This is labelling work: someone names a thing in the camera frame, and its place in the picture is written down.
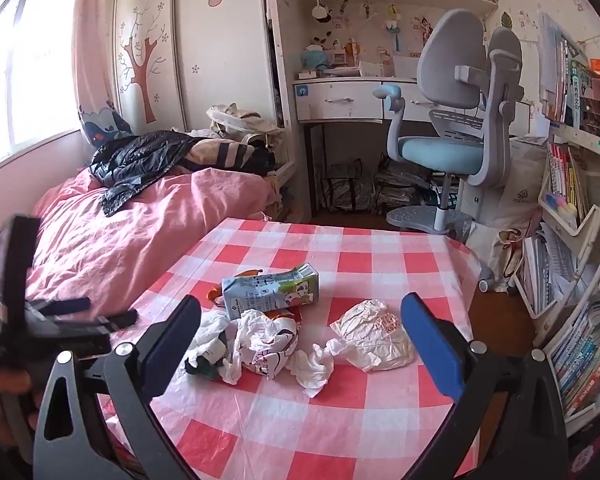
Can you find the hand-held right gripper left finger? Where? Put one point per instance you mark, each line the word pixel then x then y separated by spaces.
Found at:
pixel 172 345

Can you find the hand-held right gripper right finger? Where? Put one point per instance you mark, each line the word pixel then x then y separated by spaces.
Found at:
pixel 432 350

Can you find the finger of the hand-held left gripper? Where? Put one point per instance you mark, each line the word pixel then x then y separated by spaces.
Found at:
pixel 65 306
pixel 122 319

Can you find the white and green wrapper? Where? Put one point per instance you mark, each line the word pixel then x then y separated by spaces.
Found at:
pixel 205 345

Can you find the red print paper wrapper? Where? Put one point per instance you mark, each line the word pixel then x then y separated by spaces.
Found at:
pixel 375 340

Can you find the orange snack wrapper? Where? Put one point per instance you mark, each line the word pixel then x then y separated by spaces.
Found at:
pixel 215 294

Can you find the printed white plastic bag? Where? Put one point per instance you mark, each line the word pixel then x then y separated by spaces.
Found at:
pixel 265 350

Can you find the blue green milk carton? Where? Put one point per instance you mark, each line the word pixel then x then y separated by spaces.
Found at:
pixel 270 290

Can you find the white tissue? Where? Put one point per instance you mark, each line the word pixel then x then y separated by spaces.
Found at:
pixel 312 367

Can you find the person's left hand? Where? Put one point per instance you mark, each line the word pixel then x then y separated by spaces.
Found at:
pixel 5 387

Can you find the pink blanket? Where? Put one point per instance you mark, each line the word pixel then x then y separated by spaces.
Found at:
pixel 105 255

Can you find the cream tote bag with print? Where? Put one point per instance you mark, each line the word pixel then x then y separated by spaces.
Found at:
pixel 500 255

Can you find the stack of white papers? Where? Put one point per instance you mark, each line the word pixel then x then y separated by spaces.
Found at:
pixel 550 270

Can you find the pink checkered tablecloth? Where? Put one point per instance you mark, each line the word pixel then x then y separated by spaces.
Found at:
pixel 330 240

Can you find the row of colourful books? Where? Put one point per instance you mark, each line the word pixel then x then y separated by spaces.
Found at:
pixel 585 360

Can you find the black shiny jacket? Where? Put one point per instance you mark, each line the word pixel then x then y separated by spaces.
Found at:
pixel 135 160

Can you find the clear storage bag black trim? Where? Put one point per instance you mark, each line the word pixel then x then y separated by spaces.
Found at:
pixel 402 190
pixel 342 187

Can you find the white book rack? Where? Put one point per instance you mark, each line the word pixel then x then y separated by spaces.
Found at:
pixel 595 210
pixel 587 290

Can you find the white bag with leaf print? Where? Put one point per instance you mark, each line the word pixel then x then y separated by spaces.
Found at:
pixel 522 185

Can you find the pink bag with flower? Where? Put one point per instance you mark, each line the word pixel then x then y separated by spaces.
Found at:
pixel 595 452

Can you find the row of red spine books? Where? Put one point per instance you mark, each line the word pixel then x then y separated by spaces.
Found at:
pixel 562 175

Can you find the beige cloth bag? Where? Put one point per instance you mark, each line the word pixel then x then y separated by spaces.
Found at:
pixel 240 120

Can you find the window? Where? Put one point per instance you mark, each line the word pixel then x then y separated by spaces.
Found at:
pixel 30 70

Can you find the pink curtain with blue print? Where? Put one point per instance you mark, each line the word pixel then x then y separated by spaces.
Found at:
pixel 92 60

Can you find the white desk with drawers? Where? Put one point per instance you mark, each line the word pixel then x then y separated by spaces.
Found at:
pixel 340 102

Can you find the white wardrobe with tree decoration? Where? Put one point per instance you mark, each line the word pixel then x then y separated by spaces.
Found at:
pixel 205 60

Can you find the grey and blue desk chair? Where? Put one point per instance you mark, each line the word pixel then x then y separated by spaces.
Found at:
pixel 445 70

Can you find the stack of upright workbooks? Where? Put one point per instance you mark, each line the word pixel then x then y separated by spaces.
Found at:
pixel 562 70

